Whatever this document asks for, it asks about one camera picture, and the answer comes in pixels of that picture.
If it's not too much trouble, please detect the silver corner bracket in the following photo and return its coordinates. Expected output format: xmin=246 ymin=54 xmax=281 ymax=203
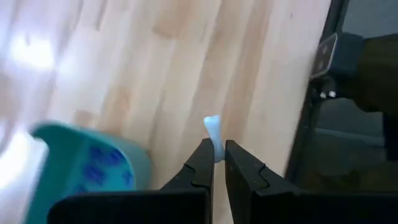
xmin=310 ymin=32 xmax=339 ymax=79

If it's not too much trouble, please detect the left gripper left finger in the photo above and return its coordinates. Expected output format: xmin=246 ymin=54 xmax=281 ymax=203
xmin=160 ymin=138 xmax=216 ymax=224

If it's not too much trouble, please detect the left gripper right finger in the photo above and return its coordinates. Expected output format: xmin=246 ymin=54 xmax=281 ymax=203
xmin=224 ymin=139 xmax=301 ymax=224

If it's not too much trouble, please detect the white plastic bone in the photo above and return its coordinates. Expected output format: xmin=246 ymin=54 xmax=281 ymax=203
xmin=203 ymin=114 xmax=226 ymax=164

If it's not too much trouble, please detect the teal plastic bin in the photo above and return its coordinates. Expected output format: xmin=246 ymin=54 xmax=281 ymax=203
xmin=23 ymin=121 xmax=152 ymax=224

